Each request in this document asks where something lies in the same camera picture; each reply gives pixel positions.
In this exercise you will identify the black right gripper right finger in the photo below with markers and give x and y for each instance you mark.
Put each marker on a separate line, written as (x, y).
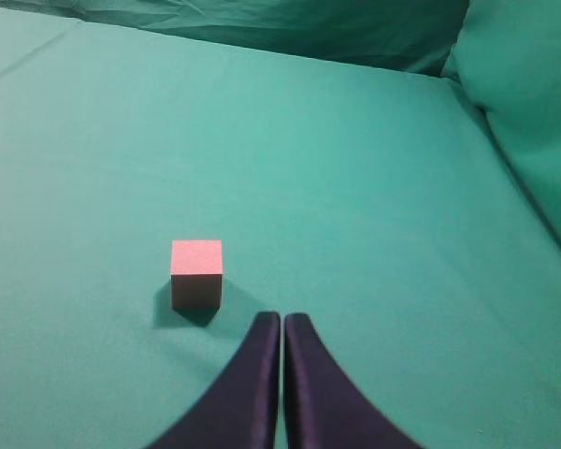
(323, 408)

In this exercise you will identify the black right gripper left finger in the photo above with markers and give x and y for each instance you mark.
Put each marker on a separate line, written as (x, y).
(240, 408)

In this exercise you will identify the pink cube block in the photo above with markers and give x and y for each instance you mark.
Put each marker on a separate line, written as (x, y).
(196, 273)

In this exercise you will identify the green tablecloth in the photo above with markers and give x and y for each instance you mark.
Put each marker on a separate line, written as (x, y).
(373, 200)

